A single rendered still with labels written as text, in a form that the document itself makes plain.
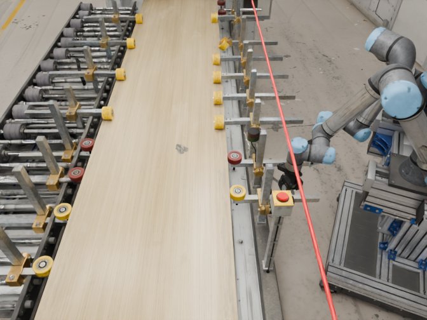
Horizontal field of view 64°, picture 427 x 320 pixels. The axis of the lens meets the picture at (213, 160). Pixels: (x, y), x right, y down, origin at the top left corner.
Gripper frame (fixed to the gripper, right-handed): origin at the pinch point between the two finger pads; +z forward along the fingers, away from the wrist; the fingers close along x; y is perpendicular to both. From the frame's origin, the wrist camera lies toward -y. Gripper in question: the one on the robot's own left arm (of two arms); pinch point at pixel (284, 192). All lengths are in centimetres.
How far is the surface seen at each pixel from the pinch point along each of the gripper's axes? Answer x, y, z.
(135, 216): -72, -11, -1
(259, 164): -3.1, -21.7, -0.3
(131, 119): -60, -85, -1
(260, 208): -14.0, 2.5, 3.7
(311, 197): 12.9, 5.6, 3.7
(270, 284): -22.7, 32.9, 19.1
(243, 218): -16.3, -9.9, 27.2
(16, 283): -125, 0, 5
